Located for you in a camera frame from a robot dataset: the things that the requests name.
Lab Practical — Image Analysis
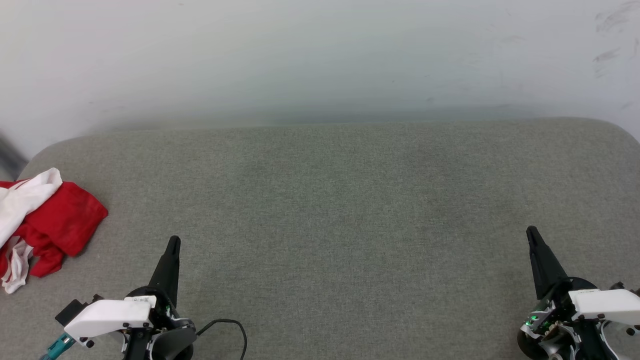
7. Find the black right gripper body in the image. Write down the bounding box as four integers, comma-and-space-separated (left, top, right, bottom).
517, 277, 640, 360

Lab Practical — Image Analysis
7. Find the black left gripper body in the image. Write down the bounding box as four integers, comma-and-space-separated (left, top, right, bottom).
123, 286, 197, 360

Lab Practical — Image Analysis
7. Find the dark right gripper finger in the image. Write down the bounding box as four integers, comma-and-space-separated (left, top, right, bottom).
525, 225, 571, 301

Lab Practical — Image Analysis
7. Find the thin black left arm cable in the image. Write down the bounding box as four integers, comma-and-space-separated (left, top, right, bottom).
196, 318, 249, 360

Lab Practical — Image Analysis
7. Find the teal camera cable plug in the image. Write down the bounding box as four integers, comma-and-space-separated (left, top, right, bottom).
40, 333, 76, 360

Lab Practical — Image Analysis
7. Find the red and white jersey shirt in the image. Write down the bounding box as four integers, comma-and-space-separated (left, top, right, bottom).
0, 167, 109, 295

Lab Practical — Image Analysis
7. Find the grey fabric sofa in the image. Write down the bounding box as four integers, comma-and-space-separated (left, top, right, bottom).
0, 117, 640, 360

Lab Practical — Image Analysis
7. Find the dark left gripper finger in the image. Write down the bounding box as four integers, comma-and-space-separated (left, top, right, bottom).
148, 235, 182, 308

